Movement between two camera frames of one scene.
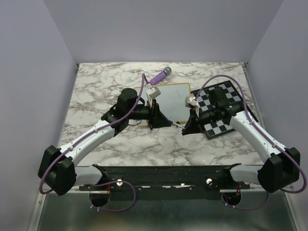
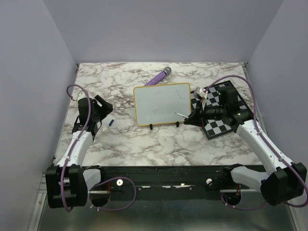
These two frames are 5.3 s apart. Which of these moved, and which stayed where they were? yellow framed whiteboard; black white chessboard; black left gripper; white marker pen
Moved: black left gripper; white marker pen
Stayed: yellow framed whiteboard; black white chessboard
